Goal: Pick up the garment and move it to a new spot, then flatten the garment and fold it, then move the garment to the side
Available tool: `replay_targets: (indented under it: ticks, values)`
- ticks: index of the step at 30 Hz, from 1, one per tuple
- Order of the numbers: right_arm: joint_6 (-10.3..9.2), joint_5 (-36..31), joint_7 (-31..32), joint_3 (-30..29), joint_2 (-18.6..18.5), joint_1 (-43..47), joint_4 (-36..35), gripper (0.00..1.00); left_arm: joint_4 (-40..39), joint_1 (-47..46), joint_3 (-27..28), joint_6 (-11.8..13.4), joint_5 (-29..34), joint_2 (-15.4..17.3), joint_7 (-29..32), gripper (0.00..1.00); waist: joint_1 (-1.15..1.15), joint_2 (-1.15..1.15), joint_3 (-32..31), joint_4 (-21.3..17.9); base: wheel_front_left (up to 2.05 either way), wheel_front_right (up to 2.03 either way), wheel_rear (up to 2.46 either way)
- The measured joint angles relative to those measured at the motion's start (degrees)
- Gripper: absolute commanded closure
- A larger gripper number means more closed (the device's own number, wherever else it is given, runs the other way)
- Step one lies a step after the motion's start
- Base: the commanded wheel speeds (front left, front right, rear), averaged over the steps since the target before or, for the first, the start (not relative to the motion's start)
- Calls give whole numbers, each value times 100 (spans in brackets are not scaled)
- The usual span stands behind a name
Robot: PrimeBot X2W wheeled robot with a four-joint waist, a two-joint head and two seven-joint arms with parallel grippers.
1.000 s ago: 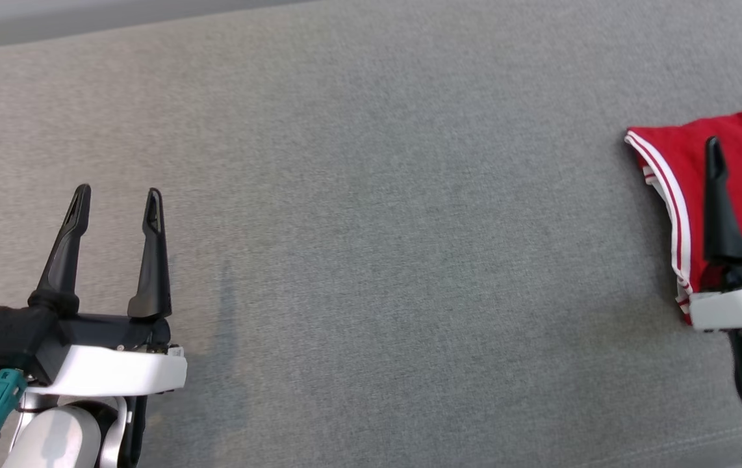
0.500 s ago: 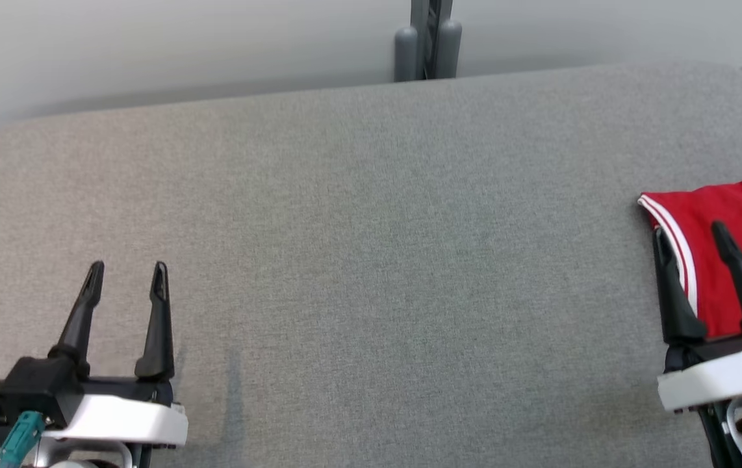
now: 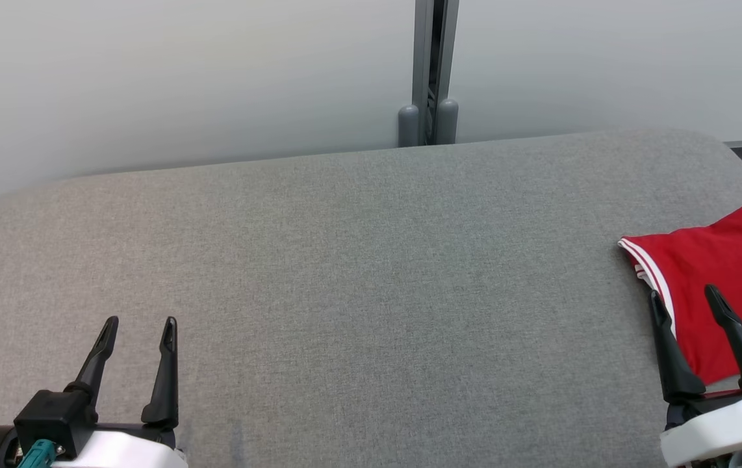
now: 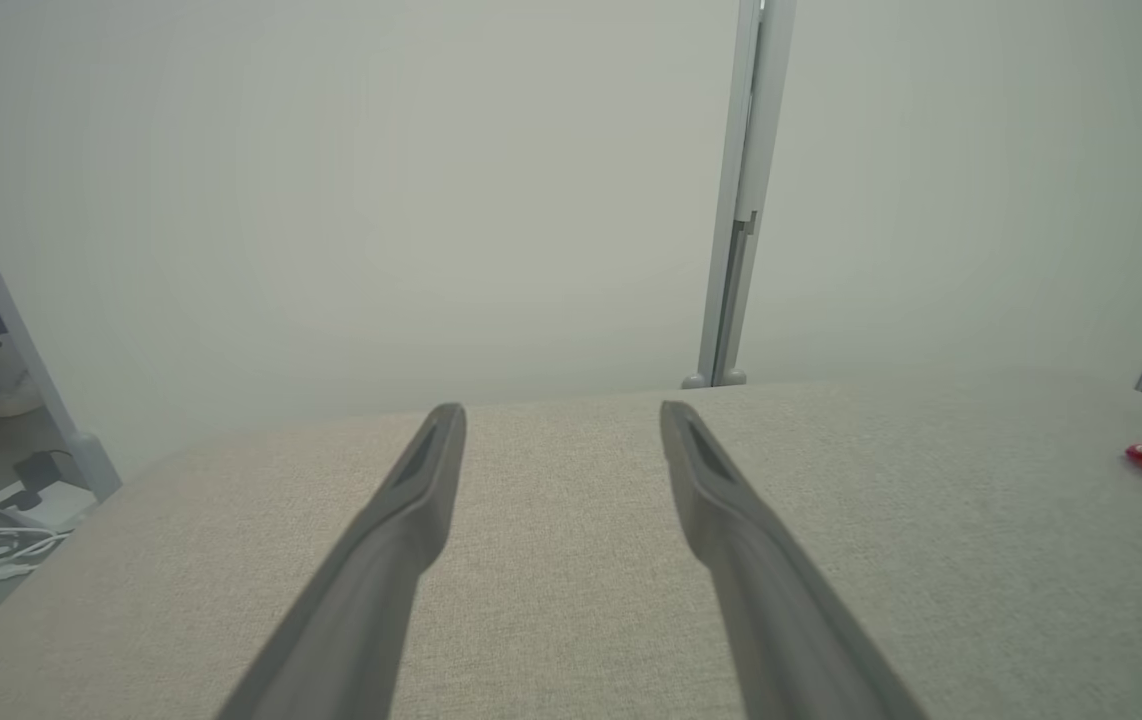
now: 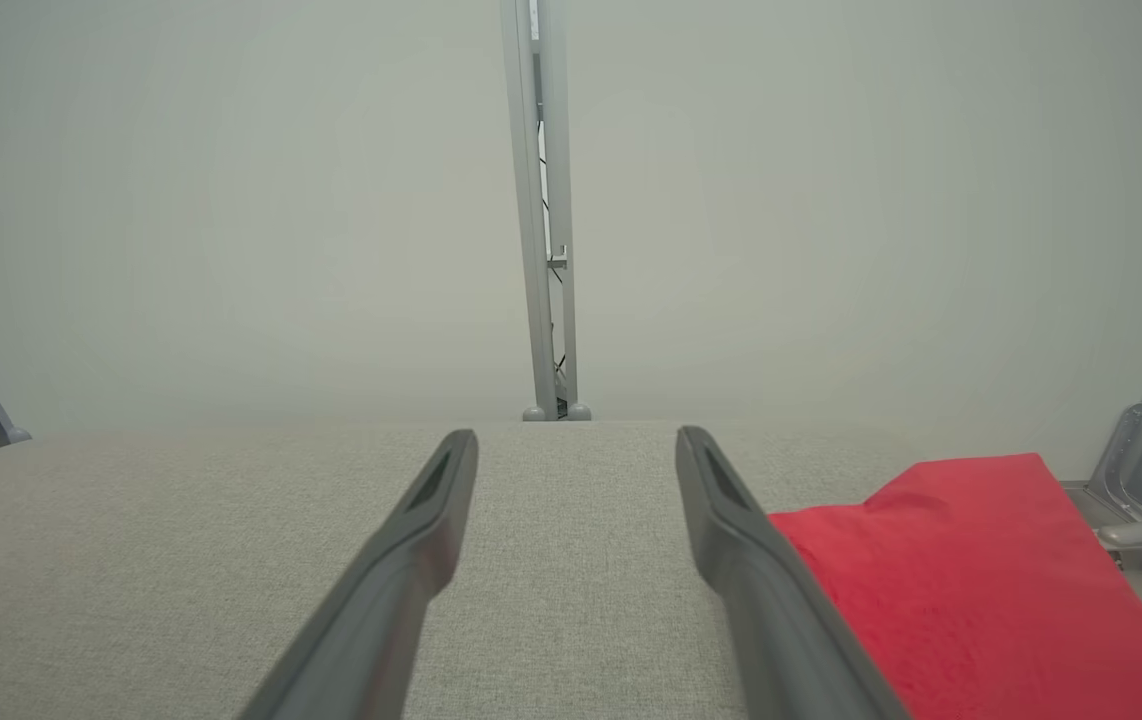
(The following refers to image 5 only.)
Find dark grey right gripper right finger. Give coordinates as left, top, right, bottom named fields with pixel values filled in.
left=674, top=425, right=912, bottom=720

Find red shorts white waistband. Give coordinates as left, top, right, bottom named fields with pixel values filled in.
left=769, top=452, right=1142, bottom=720

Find grey truss post round feet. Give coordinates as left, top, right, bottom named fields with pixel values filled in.
left=499, top=0, right=594, bottom=423

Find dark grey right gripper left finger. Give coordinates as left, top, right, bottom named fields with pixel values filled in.
left=236, top=428, right=481, bottom=720

